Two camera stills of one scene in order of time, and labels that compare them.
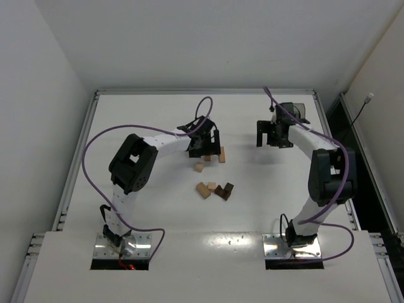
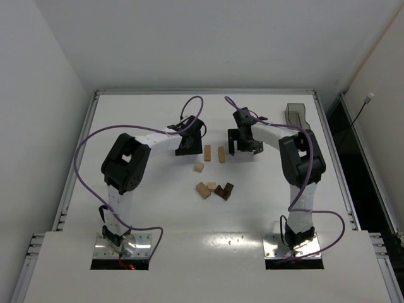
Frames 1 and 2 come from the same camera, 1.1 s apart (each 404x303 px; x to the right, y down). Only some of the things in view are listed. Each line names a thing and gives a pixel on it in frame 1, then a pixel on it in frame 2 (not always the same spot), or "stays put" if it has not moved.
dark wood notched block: x=225 y=192 stays put
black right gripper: x=269 y=134 → x=243 y=146
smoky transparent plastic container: x=299 y=112 stays put
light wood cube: x=199 y=166 stays put
